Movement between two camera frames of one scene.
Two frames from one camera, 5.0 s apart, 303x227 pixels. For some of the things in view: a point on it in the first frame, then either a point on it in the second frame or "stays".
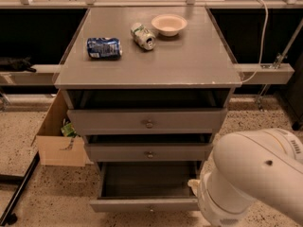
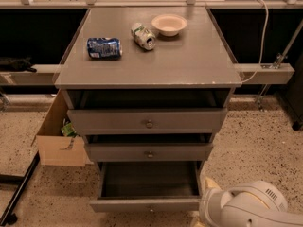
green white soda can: x=142 y=36 stays
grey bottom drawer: x=146 y=186 stays
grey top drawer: x=191 y=121 stays
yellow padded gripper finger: x=194 y=183 -> x=210 y=183
